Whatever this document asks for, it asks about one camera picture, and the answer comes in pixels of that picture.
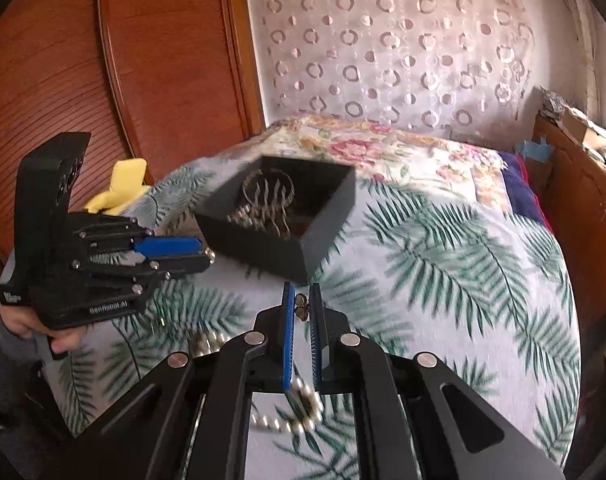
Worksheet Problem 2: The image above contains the leaf print blanket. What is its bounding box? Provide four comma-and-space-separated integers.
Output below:
48, 155, 584, 480

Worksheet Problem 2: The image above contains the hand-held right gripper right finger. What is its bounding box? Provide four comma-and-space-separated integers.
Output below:
309, 283, 566, 480

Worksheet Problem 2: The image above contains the person's left hand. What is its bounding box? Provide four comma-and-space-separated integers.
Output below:
0, 307, 86, 356

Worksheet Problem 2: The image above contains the dark blue blanket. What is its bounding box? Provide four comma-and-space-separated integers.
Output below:
498, 150, 554, 234

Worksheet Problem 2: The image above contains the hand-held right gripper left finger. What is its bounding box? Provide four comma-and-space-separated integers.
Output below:
73, 282, 296, 480

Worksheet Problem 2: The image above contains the silver wire bangle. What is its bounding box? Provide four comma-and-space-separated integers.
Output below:
228, 169, 298, 239

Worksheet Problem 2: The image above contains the wooden headboard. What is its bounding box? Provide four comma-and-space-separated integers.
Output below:
0, 0, 266, 281

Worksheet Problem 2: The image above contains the wooden cabinet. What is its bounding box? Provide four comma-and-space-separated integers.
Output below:
530, 112, 606, 377

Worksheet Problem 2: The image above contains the yellow plush toy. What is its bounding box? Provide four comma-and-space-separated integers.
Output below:
85, 158, 152, 216

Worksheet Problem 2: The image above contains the sheer circle pattern curtain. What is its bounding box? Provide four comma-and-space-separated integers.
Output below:
245, 0, 542, 137

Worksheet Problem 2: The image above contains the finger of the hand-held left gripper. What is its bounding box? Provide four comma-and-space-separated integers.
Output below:
73, 254, 216, 295
75, 215, 204, 256

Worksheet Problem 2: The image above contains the black square box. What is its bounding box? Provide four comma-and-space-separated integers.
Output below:
193, 155, 357, 284

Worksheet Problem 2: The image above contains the beige window curtain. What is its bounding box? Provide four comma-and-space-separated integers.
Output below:
553, 0, 600, 122

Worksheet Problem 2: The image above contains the floral quilt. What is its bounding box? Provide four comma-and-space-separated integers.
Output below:
218, 115, 514, 217

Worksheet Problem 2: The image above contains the blue bag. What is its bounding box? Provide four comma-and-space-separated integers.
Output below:
515, 137, 554, 164

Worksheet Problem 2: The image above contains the crumpled patterned paper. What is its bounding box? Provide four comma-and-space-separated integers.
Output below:
540, 85, 580, 122

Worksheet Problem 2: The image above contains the cardboard box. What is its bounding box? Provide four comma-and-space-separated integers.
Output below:
560, 107, 606, 149

